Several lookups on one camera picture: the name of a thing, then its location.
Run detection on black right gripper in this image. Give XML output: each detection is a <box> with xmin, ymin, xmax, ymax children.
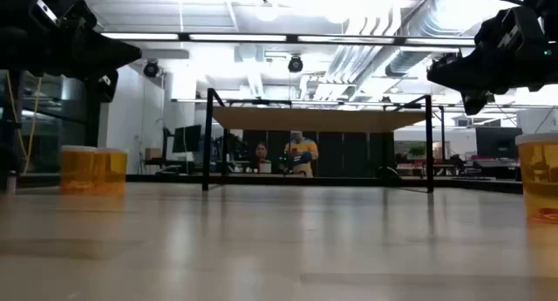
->
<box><xmin>427</xmin><ymin>6</ymin><xmax>558</xmax><ymax>117</ymax></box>

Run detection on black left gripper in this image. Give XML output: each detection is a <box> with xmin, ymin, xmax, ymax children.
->
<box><xmin>25</xmin><ymin>0</ymin><xmax>143</xmax><ymax>104</ymax></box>

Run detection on orange medicine bottle white cap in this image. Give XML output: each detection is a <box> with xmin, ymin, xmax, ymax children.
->
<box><xmin>514</xmin><ymin>133</ymin><xmax>558</xmax><ymax>226</ymax></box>
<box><xmin>93</xmin><ymin>147</ymin><xmax>130</xmax><ymax>195</ymax></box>
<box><xmin>59</xmin><ymin>146</ymin><xmax>99</xmax><ymax>195</ymax></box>

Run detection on black ceiling track lights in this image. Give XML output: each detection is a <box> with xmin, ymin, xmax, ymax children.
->
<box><xmin>431</xmin><ymin>51</ymin><xmax>462</xmax><ymax>69</ymax></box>

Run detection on black computer monitor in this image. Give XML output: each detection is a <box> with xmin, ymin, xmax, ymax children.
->
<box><xmin>172</xmin><ymin>124</ymin><xmax>202</xmax><ymax>154</ymax></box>
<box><xmin>474</xmin><ymin>126</ymin><xmax>523</xmax><ymax>160</ymax></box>

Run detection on black partition panels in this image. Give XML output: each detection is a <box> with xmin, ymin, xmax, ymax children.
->
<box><xmin>242</xmin><ymin>130</ymin><xmax>396</xmax><ymax>178</ymax></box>

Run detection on round white ceiling lamp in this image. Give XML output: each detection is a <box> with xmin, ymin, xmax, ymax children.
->
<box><xmin>255</xmin><ymin>0</ymin><xmax>280</xmax><ymax>23</ymax></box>

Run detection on person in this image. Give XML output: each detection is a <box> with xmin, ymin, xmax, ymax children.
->
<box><xmin>254</xmin><ymin>141</ymin><xmax>270</xmax><ymax>174</ymax></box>
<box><xmin>282</xmin><ymin>130</ymin><xmax>320</xmax><ymax>178</ymax></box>

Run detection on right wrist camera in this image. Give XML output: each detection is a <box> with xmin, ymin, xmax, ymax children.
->
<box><xmin>496</xmin><ymin>21</ymin><xmax>522</xmax><ymax>51</ymax></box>

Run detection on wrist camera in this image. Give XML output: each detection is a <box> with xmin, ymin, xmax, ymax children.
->
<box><xmin>33</xmin><ymin>0</ymin><xmax>60</xmax><ymax>27</ymax></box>
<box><xmin>496</xmin><ymin>21</ymin><xmax>522</xmax><ymax>51</ymax></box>

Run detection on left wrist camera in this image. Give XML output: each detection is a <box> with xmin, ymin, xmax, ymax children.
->
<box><xmin>33</xmin><ymin>0</ymin><xmax>60</xmax><ymax>27</ymax></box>

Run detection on yellow power cable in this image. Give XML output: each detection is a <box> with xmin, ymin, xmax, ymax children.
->
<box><xmin>4</xmin><ymin>72</ymin><xmax>44</xmax><ymax>176</ymax></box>

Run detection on wooden shelf black metal frame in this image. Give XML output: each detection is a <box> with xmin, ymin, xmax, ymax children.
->
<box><xmin>201</xmin><ymin>87</ymin><xmax>446</xmax><ymax>193</ymax></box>

